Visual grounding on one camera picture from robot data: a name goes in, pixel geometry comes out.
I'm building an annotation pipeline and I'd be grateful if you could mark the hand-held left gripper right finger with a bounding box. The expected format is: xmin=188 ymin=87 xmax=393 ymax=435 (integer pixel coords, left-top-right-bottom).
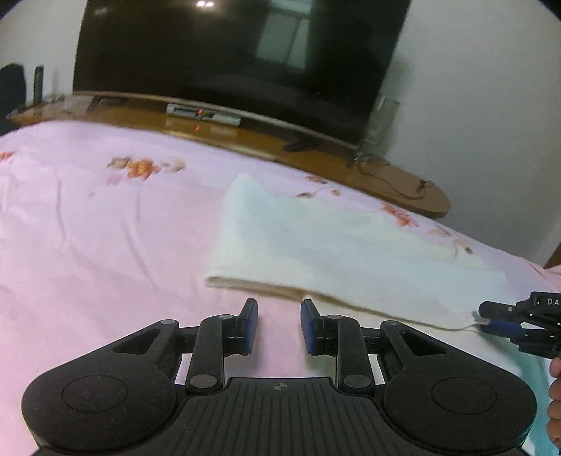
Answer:
xmin=300 ymin=298 xmax=450 ymax=395

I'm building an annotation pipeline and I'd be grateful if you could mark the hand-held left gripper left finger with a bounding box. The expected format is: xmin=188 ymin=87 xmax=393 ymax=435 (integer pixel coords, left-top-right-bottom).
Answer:
xmin=111 ymin=298 xmax=259 ymax=395

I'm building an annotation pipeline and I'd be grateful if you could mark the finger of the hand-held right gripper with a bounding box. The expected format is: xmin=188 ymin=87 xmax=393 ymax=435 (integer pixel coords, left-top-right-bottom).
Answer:
xmin=478 ymin=298 xmax=534 ymax=326
xmin=481 ymin=320 xmax=561 ymax=361

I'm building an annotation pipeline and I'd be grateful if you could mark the white sock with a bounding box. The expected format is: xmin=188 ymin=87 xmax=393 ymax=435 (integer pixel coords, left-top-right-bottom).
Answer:
xmin=205 ymin=173 xmax=510 ymax=333

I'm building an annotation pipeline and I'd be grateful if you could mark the person's right hand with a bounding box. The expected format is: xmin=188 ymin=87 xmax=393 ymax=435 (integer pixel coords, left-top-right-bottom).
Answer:
xmin=547 ymin=356 xmax=561 ymax=444

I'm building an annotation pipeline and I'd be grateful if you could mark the wooden television stand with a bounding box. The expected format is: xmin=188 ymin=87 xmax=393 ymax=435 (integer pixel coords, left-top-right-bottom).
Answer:
xmin=6 ymin=90 xmax=452 ymax=220

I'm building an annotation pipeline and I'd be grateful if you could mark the pink floral bed sheet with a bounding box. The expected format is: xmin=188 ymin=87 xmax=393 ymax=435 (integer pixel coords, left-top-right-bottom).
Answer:
xmin=0 ymin=120 xmax=561 ymax=456

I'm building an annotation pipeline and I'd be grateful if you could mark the silver set-top box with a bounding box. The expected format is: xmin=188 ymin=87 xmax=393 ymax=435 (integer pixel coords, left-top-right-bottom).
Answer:
xmin=165 ymin=103 xmax=243 ymax=128

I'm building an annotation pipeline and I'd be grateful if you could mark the clear glass container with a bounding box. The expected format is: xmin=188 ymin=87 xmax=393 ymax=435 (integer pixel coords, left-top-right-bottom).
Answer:
xmin=364 ymin=95 xmax=401 ymax=152

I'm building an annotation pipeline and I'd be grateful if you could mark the black flat television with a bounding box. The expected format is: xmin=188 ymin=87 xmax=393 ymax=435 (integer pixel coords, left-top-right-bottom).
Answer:
xmin=71 ymin=0 xmax=413 ymax=153

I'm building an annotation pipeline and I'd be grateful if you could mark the black remote control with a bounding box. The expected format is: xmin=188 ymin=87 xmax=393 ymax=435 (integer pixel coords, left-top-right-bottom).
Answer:
xmin=33 ymin=65 xmax=46 ymax=106

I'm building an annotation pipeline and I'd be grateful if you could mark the dark rounded object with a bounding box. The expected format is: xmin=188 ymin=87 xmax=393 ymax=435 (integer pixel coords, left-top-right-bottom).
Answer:
xmin=0 ymin=62 xmax=28 ymax=122

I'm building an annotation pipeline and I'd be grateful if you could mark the thin black cable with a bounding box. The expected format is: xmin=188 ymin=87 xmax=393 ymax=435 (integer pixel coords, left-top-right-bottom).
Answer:
xmin=346 ymin=151 xmax=439 ymax=201

